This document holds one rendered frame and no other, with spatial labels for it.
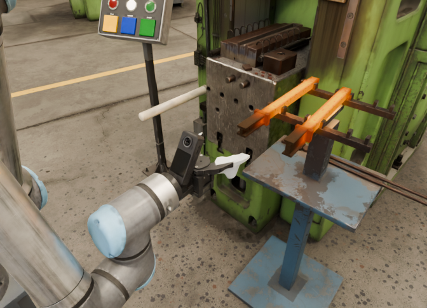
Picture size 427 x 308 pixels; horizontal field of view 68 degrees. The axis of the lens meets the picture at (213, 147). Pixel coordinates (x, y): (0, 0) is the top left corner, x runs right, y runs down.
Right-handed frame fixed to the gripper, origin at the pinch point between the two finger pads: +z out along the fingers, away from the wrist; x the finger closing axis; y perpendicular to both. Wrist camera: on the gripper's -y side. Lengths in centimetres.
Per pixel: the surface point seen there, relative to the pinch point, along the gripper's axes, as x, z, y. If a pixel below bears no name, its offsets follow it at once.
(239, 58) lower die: -38, 56, 4
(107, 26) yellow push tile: -101, 34, -3
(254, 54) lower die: -30, 56, 0
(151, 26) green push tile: -79, 44, -4
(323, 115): 13.3, 26.6, -0.8
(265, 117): 1.5, 15.4, -0.6
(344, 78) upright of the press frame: 4, 68, 5
